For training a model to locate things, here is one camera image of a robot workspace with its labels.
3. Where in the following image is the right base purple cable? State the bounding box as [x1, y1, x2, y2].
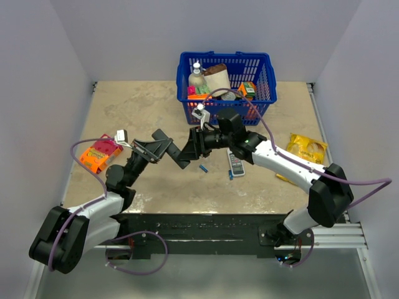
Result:
[279, 230, 315, 268]

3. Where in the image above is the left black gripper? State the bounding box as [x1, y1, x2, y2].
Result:
[125, 138, 173, 187]

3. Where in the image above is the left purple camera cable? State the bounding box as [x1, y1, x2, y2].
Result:
[47, 138, 117, 272]

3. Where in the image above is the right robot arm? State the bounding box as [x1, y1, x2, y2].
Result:
[178, 104, 353, 246]

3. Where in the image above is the white pump bottle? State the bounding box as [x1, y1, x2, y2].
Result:
[188, 61, 205, 87]

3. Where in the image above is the green small packet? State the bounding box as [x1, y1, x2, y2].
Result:
[196, 85, 210, 95]

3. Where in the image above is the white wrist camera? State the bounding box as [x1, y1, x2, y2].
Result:
[114, 129, 132, 149]
[191, 103, 210, 129]

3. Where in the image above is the black remote control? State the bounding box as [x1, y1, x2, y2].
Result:
[151, 129, 190, 169]

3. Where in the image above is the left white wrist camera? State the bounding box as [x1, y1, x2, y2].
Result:
[114, 129, 132, 149]

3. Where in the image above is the metal tin can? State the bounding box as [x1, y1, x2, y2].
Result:
[221, 91, 236, 101]

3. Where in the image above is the pink small box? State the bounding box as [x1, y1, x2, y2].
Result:
[187, 85, 196, 95]

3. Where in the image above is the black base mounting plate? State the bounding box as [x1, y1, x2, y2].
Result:
[114, 213, 314, 262]

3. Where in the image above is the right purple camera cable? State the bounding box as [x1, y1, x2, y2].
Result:
[201, 88, 392, 209]

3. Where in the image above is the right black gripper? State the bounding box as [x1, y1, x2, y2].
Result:
[178, 125, 234, 161]

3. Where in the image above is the orange green juice carton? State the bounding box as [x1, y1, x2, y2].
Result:
[236, 81, 256, 101]

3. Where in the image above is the purple camera cable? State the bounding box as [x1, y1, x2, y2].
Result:
[47, 138, 117, 272]
[201, 88, 392, 209]

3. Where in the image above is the orange pink candy box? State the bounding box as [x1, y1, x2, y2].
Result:
[79, 134, 123, 174]

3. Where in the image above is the yellow Lays chips bag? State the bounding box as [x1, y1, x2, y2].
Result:
[276, 133, 329, 186]

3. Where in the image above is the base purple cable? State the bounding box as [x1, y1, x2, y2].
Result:
[105, 230, 169, 277]
[279, 230, 315, 268]

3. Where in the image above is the blue plastic shopping basket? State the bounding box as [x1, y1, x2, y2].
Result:
[176, 51, 278, 126]

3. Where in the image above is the white brown paper bag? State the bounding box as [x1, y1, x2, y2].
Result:
[202, 64, 231, 97]

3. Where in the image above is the white remote control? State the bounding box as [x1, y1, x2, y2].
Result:
[227, 148, 245, 178]

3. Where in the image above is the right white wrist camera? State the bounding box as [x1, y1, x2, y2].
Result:
[191, 103, 210, 129]

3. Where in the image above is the orange flat box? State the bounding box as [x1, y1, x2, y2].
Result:
[187, 93, 208, 100]

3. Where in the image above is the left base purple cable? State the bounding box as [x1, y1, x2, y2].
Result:
[105, 230, 169, 277]

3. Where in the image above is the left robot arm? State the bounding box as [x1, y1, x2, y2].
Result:
[29, 137, 173, 274]

